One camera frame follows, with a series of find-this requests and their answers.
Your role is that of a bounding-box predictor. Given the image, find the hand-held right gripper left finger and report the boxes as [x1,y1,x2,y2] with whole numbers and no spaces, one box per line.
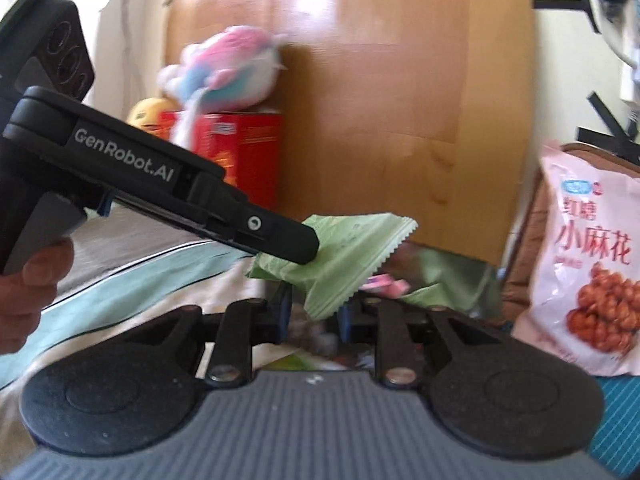
[117,285,293,388]

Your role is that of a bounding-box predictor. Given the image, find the yellow plush duck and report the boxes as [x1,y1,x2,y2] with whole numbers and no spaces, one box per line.
[125,97,177,137]

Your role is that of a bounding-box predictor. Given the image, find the brown seat cushion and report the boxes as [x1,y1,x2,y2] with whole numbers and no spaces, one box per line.
[500,142,640,331]

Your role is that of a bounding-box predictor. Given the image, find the large pink snack bag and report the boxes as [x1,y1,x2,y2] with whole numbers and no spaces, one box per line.
[511,139,640,377]

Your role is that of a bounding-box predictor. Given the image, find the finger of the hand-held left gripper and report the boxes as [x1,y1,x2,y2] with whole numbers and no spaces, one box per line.
[175,172,321,266]

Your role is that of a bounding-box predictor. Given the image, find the black tape cross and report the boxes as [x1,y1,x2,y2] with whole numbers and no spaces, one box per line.
[575,91,640,161]

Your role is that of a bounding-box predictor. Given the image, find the small pink snack packet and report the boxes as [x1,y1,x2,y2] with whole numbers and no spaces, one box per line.
[362,274,412,297]

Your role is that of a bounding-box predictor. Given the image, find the red gift box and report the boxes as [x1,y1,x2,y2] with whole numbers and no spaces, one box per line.
[157,110,286,211]

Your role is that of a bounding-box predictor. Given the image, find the wooden board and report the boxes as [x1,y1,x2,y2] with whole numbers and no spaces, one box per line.
[164,0,537,267]

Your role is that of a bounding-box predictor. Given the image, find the pink blue plush unicorn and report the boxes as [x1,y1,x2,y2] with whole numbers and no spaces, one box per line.
[157,27,292,147]

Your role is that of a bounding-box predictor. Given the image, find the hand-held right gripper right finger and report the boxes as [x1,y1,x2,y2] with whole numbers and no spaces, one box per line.
[337,297,506,388]

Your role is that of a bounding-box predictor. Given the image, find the green snack packet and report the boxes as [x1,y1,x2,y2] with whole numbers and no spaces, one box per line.
[400,246,502,318]
[247,212,420,319]

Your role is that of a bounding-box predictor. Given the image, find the person's left hand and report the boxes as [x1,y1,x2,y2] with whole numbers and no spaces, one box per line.
[0,237,76,356]

